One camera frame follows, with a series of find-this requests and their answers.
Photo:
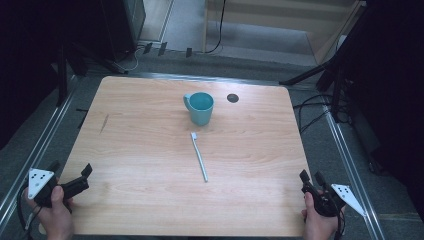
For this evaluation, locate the dark cabinet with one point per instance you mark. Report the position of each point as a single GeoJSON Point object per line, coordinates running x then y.
{"type": "Point", "coordinates": [120, 23]}

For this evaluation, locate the dark curtain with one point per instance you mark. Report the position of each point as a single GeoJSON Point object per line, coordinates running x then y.
{"type": "Point", "coordinates": [393, 83]}
{"type": "Point", "coordinates": [23, 66]}

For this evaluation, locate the white toothbrush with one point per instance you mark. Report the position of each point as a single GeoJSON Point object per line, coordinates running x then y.
{"type": "Point", "coordinates": [199, 156]}

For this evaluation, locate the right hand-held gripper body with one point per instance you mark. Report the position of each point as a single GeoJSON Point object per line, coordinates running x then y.
{"type": "Point", "coordinates": [328, 200]}

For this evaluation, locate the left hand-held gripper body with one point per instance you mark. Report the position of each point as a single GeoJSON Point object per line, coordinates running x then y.
{"type": "Point", "coordinates": [40, 181]}

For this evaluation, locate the person's right hand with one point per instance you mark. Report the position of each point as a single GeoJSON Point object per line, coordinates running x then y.
{"type": "Point", "coordinates": [316, 226]}

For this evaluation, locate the black stand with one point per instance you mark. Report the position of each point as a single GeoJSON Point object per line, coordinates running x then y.
{"type": "Point", "coordinates": [336, 86]}
{"type": "Point", "coordinates": [61, 76]}

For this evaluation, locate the metal floor rail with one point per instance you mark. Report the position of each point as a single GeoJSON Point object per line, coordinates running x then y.
{"type": "Point", "coordinates": [36, 150]}
{"type": "Point", "coordinates": [350, 173]}

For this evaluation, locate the teal cup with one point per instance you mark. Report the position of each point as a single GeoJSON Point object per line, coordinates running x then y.
{"type": "Point", "coordinates": [201, 113]}

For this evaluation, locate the dark round table grommet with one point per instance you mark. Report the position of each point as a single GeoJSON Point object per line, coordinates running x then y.
{"type": "Point", "coordinates": [232, 98]}

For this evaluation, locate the black floor bracket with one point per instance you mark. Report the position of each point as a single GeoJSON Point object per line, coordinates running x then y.
{"type": "Point", "coordinates": [189, 52]}
{"type": "Point", "coordinates": [147, 48]}
{"type": "Point", "coordinates": [162, 48]}

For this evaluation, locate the person's left hand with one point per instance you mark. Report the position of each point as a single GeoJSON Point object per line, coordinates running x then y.
{"type": "Point", "coordinates": [56, 218]}

